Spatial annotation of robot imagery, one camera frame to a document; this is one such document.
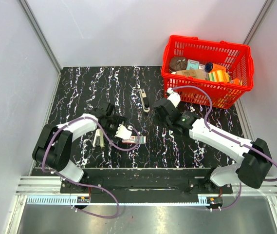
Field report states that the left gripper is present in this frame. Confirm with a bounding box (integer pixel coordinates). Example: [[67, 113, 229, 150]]
[[101, 115, 128, 144]]

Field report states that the white stapler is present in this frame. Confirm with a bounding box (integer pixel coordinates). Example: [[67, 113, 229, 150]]
[[92, 129, 105, 148]]

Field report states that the grey staple magazine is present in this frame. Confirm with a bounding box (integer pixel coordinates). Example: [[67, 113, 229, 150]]
[[139, 89, 150, 113]]

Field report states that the staple box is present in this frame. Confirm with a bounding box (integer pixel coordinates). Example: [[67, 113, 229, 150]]
[[122, 136, 147, 144]]

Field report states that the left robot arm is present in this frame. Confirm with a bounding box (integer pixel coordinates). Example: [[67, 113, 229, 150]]
[[32, 102, 132, 193]]

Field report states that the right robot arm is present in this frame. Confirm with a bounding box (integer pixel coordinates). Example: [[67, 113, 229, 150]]
[[153, 98, 272, 193]]

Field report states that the brown round item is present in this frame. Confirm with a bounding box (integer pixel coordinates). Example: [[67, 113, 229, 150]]
[[169, 56, 187, 71]]

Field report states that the cardboard box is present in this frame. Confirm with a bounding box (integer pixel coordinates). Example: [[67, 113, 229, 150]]
[[171, 69, 206, 80]]

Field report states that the teal small box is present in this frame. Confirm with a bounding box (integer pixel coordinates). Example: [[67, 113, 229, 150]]
[[186, 59, 200, 70]]

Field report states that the blue capped orange bottle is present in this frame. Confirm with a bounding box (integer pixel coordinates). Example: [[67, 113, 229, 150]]
[[204, 62, 227, 73]]

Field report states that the green orange box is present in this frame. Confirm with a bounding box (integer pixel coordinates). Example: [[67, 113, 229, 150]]
[[208, 70, 231, 83]]

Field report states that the red plastic basket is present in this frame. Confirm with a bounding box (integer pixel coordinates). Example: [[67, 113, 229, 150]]
[[161, 35, 254, 109]]

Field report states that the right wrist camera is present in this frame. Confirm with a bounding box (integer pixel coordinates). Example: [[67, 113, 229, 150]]
[[166, 88, 181, 107]]

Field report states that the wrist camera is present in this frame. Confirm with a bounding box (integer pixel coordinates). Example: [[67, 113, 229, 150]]
[[166, 88, 181, 107], [115, 124, 133, 140]]

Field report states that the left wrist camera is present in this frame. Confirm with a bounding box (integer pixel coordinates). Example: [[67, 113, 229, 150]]
[[115, 124, 133, 140]]

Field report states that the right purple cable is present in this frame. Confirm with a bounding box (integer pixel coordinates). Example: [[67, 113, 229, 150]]
[[169, 85, 277, 212]]

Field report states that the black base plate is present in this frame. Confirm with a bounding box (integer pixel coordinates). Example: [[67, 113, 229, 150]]
[[59, 177, 234, 195]]

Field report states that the aluminium rail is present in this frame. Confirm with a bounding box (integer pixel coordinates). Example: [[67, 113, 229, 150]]
[[16, 176, 277, 196]]

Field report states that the white cable duct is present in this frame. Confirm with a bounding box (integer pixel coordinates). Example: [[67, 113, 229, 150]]
[[27, 195, 90, 205]]

